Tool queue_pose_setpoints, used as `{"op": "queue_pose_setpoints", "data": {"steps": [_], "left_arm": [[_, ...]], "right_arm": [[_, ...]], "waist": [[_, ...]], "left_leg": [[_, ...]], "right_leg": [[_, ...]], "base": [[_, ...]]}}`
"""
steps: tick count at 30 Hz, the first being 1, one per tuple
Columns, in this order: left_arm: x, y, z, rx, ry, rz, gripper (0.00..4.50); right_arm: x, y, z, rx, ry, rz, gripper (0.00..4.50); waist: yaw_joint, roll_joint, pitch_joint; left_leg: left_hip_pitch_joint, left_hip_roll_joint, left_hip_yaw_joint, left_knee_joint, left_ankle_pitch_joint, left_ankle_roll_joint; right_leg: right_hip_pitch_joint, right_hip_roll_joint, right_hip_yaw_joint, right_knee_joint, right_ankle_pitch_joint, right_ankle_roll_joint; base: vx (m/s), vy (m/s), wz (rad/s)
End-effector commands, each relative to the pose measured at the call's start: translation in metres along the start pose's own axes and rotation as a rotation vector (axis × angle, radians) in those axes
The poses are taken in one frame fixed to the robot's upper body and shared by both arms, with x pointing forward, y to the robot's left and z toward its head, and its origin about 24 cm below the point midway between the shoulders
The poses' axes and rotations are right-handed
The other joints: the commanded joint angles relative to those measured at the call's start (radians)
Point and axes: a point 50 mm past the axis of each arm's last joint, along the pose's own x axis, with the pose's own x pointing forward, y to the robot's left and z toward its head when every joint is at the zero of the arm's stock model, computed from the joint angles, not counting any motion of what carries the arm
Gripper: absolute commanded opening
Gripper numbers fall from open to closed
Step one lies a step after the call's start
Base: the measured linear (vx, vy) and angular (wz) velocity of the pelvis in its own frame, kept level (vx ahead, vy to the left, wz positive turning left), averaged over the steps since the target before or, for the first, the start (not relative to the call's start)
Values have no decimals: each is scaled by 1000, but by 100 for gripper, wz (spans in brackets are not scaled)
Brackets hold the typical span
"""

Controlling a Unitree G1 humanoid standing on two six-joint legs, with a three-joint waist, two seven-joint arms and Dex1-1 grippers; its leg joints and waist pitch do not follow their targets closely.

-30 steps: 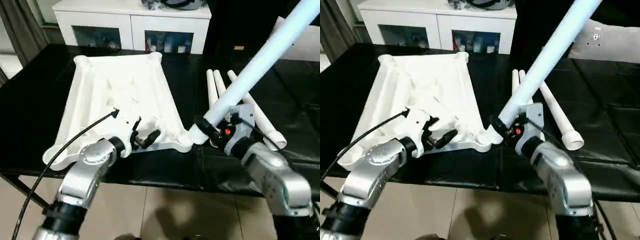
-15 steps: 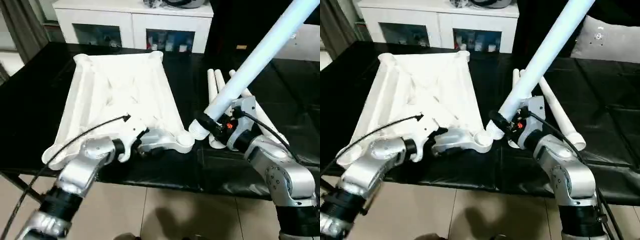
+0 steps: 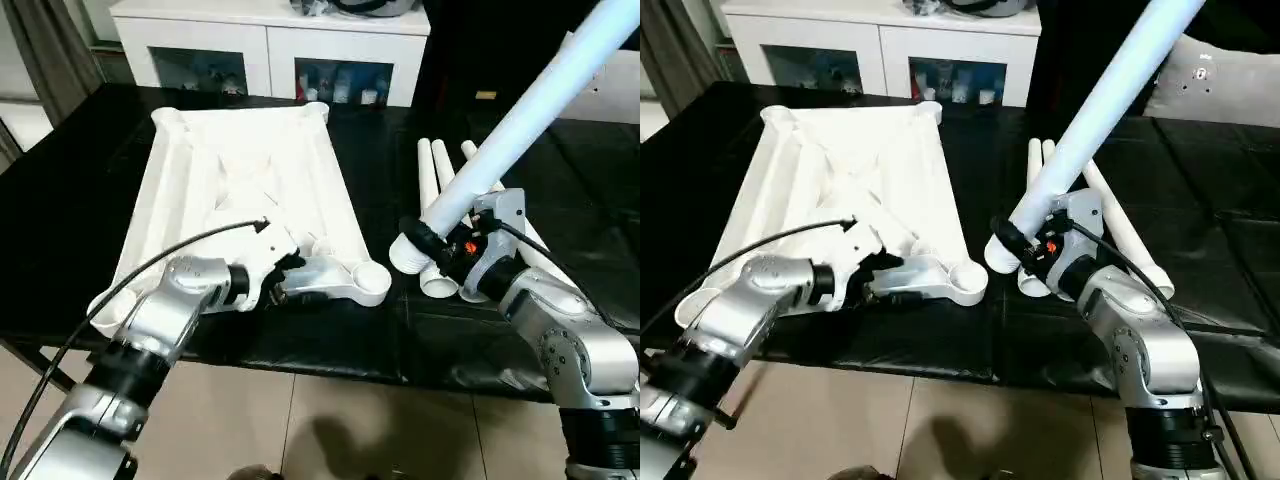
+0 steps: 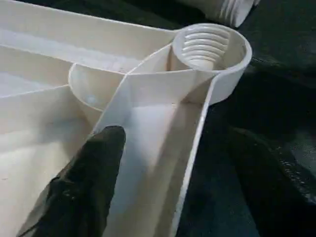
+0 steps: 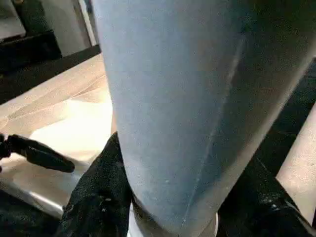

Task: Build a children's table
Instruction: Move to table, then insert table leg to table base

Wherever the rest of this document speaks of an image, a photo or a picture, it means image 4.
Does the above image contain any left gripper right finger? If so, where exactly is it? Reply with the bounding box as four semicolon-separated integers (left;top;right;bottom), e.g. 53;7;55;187
228;127;316;237

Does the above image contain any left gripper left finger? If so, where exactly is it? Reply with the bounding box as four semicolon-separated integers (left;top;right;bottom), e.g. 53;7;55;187
17;125;127;237

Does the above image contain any white plastic table top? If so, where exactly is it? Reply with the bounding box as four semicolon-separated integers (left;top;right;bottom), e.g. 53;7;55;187
0;0;253;237

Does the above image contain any white plastic table leg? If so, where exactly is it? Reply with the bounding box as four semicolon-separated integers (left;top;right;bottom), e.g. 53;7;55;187
181;0;262;28

